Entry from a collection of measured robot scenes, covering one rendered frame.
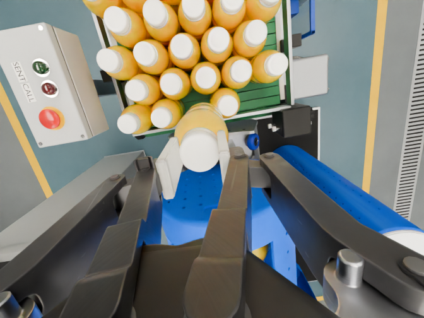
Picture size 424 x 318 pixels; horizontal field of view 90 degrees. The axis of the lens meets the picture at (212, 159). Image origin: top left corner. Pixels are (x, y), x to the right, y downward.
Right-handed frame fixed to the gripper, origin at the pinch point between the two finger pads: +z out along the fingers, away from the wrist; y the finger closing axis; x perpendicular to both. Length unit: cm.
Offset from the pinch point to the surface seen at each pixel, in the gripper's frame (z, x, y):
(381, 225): 34, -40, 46
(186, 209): 15.4, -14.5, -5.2
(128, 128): 25.3, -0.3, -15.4
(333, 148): 135, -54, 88
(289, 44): 36.0, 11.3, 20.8
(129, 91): 25.4, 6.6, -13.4
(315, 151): 119, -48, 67
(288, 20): 36.0, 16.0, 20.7
